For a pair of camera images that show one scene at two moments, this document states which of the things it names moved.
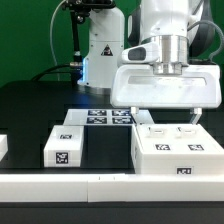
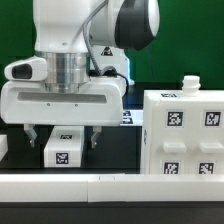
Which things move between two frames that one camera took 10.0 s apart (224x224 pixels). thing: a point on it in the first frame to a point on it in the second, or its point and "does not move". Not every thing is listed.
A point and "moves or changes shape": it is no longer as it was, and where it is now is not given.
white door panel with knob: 193,139 to 207,137
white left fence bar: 3,145 does not move
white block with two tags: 65,146 does not move
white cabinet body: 175,149 moves or changes shape
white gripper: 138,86 to 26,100
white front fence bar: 111,188 does not move
